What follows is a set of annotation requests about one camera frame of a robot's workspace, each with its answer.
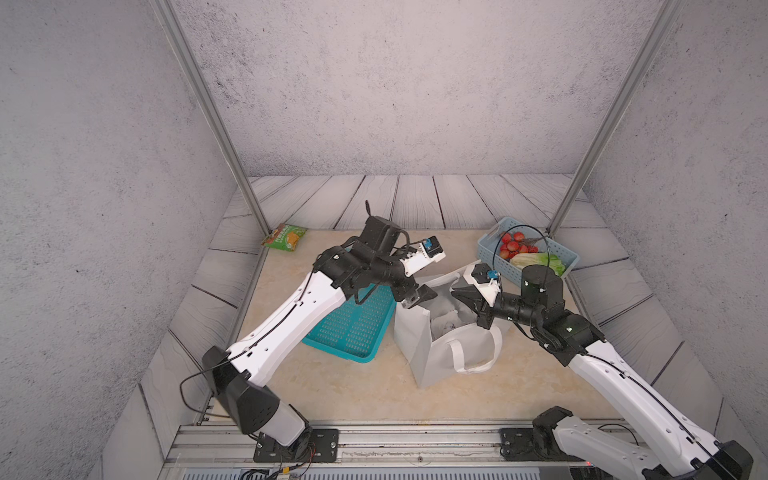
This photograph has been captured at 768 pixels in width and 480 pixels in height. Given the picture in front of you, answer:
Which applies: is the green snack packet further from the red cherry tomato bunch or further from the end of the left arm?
the red cherry tomato bunch

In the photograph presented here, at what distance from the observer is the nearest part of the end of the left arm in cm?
61

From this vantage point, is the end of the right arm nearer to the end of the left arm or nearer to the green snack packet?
the end of the left arm

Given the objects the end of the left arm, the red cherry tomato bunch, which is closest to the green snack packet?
the end of the left arm

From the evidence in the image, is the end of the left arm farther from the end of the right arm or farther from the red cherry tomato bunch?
the red cherry tomato bunch

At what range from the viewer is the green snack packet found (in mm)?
1167

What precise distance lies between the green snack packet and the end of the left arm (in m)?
0.67
